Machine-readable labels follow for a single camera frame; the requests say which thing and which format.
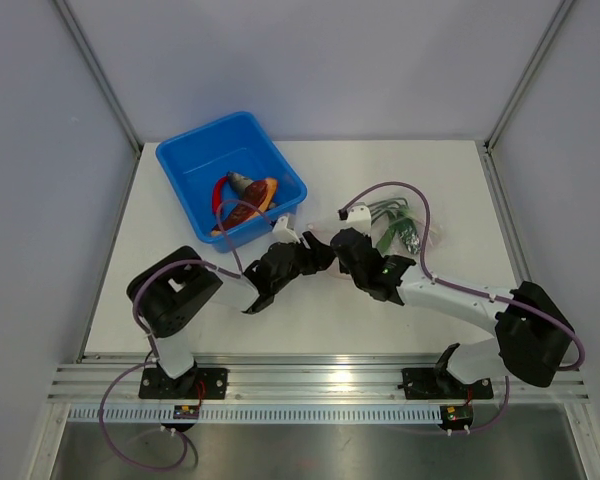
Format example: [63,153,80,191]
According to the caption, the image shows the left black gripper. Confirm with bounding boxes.
[272,231,336,293]

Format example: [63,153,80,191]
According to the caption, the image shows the clear zip top bag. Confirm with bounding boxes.
[307,194,442,262]

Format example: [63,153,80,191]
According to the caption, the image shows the green toy leaf vegetable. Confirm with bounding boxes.
[376,219,421,255]

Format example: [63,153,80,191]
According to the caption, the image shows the orange toy food piece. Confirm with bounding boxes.
[222,177,278,230]

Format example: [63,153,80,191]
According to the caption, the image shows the grey toy fish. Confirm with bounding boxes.
[227,172,253,197]

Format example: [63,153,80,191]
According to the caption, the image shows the red toy chili pepper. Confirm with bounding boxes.
[211,175,228,214]

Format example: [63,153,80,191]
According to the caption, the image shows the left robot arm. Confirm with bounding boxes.
[126,232,335,400]

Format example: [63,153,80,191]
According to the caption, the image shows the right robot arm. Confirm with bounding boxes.
[330,228,575,396]

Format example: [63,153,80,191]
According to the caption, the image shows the green toy scallion strands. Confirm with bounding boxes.
[368,197,410,224]

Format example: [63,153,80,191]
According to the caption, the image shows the blue plastic bin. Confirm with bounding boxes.
[156,112,307,253]

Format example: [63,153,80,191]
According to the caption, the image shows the right small circuit board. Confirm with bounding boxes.
[444,405,473,422]

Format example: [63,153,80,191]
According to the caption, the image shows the small circuit board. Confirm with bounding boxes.
[173,405,200,420]
[444,405,473,422]

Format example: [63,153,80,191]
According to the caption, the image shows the left small circuit board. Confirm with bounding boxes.
[173,405,200,420]

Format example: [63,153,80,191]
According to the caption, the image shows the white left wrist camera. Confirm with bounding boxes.
[272,213,300,244]

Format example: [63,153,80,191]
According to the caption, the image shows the aluminium mounting rail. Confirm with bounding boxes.
[47,352,591,404]

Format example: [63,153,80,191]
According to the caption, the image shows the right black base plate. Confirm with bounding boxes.
[399,367,494,401]

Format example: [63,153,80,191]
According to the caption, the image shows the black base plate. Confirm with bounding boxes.
[138,366,228,400]
[399,367,494,401]

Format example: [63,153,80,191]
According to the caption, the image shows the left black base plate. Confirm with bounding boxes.
[138,366,228,400]

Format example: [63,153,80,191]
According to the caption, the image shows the white slotted cable duct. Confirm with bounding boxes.
[68,403,442,425]

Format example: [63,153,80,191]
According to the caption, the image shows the left aluminium frame post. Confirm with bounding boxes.
[50,0,144,158]

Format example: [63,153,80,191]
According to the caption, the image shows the aluminium frame post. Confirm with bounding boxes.
[50,0,144,158]
[484,0,577,155]

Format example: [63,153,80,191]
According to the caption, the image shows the right aluminium frame post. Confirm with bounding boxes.
[484,0,577,155]

